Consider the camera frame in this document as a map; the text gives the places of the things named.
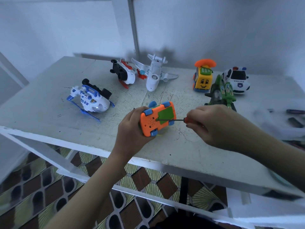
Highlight person's right hand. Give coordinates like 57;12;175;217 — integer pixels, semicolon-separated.
185;104;260;152

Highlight person's left hand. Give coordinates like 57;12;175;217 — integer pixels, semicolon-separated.
112;106;164;163

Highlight green orange toy car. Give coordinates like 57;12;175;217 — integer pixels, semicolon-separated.
139;101;177;137

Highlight dark green toy helicopter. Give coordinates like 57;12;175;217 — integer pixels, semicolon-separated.
204;74;237;113

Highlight red screwdriver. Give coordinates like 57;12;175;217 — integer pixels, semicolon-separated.
162;117;196;124

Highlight black white toy car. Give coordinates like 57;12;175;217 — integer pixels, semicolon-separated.
222;66;251;94

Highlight yellow orange toy car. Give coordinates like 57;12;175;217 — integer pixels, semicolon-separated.
193;59;217;93

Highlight white blue toy vehicle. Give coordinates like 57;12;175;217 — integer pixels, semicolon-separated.
66;79;115;122

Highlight clear plastic container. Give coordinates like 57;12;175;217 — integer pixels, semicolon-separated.
253;107;305;141

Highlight red white toy vehicle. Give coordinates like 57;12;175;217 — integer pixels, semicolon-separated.
110;59;138;90

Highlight white toy airplane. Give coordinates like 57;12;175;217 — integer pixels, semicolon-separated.
131;54;179;93

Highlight person's right forearm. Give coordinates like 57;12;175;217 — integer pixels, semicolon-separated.
238;128;305;194

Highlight person's left forearm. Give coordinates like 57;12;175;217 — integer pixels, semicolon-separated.
43;152;132;229

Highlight person's dark trousers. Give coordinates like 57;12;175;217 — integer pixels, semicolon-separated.
152;214;239;229

